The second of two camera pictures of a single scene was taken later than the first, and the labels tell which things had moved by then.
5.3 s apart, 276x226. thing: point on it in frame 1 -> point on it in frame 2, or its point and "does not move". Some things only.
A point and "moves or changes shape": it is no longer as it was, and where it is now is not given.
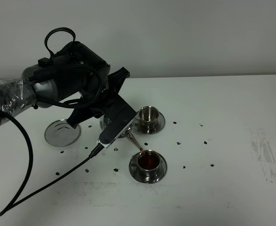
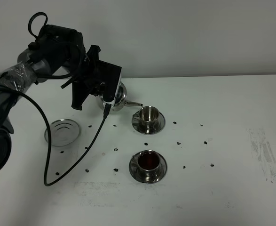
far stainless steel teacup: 148,116 does not move
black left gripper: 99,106 -> 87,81
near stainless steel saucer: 136,173 does not move
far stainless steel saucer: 161,124 does not move
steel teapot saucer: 59,133 does not move
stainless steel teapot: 105,120 moves or changes shape
